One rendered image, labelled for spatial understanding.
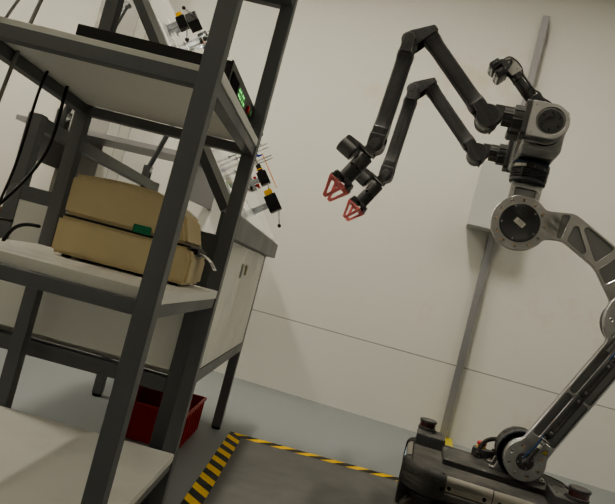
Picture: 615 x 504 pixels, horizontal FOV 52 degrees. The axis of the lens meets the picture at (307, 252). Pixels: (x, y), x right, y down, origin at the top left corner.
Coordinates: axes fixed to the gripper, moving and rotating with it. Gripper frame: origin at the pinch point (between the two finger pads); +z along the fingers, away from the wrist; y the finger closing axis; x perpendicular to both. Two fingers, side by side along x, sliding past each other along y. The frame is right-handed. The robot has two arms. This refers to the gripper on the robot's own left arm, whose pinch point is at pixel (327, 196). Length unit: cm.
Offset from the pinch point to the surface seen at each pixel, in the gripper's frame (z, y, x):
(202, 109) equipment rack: 6, 119, 3
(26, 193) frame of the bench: 57, 66, -45
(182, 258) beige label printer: 33, 90, 8
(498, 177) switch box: -82, -170, 26
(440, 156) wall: -72, -187, -11
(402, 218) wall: -26, -187, -1
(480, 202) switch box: -64, -170, 29
